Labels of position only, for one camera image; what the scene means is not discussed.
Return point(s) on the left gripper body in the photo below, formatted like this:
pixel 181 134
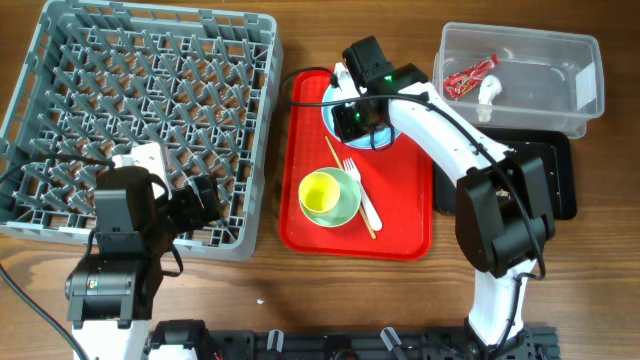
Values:
pixel 183 210

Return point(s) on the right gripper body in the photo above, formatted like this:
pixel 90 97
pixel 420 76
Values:
pixel 352 121

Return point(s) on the light blue round plate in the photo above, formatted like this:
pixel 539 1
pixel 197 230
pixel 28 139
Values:
pixel 327 112

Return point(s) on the light green bowl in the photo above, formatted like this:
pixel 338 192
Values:
pixel 346 208

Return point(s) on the yellow plastic cup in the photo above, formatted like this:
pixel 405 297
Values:
pixel 319 192

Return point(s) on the red snack wrapper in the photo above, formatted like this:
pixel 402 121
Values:
pixel 459 84

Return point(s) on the white napkin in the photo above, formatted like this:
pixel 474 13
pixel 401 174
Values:
pixel 489 89

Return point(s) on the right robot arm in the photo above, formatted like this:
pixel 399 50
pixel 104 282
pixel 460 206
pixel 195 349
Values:
pixel 504 215

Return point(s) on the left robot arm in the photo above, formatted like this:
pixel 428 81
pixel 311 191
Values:
pixel 111 291

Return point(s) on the grey plastic dishwasher rack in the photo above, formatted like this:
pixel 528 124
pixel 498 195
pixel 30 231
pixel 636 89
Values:
pixel 101 78

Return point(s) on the wooden chopstick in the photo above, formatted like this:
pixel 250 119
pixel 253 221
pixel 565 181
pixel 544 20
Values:
pixel 360 208

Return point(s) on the red plastic serving tray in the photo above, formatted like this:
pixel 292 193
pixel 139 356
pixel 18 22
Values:
pixel 397 180

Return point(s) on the white plastic fork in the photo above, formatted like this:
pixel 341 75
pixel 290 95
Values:
pixel 368 207

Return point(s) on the clear plastic bin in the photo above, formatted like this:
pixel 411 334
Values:
pixel 550 80

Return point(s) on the black plastic tray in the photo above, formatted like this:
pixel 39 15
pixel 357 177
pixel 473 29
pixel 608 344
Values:
pixel 551 146

